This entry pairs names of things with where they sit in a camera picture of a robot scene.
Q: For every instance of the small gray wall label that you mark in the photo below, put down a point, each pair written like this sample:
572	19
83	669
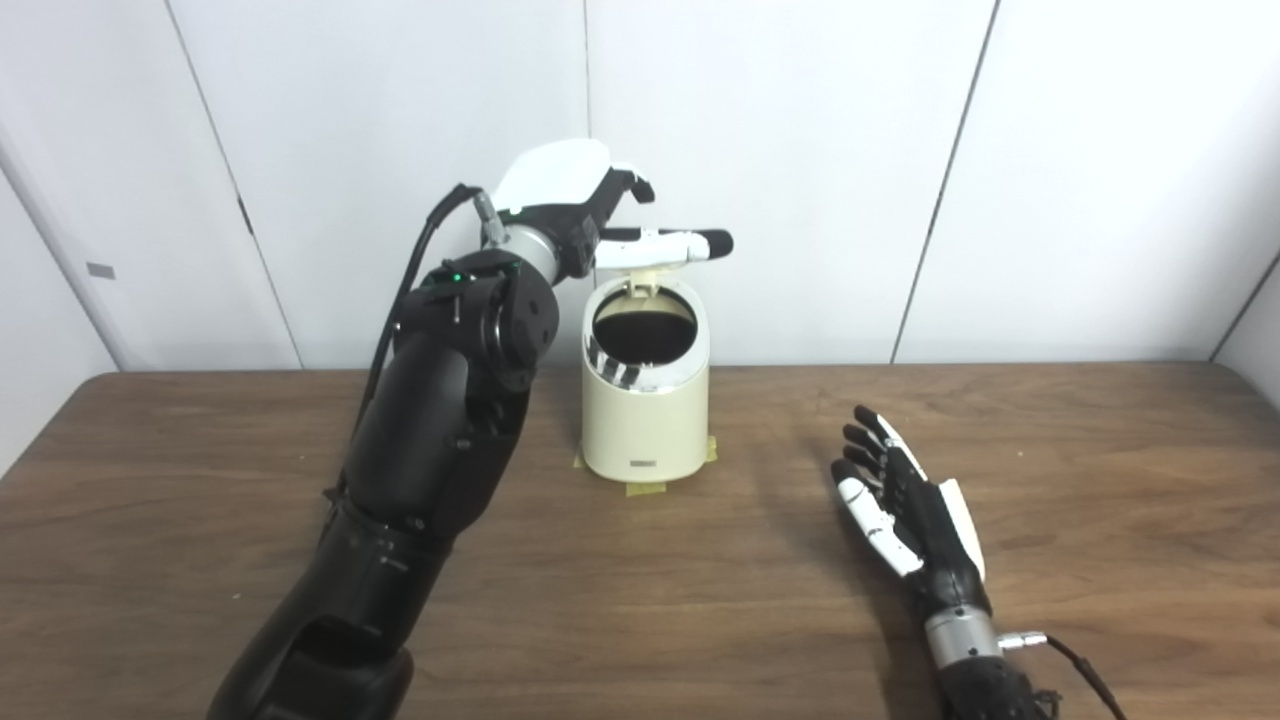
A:
100	270

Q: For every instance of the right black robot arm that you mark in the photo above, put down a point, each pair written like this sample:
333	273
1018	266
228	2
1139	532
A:
965	640

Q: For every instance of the cream-colored bin body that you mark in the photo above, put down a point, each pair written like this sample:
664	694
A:
645	420

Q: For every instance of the round cream bin lid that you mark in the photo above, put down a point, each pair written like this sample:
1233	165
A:
640	282

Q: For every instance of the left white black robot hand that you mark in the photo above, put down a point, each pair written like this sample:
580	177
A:
555	185

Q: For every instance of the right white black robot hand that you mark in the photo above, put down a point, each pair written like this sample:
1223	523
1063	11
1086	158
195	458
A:
940	550

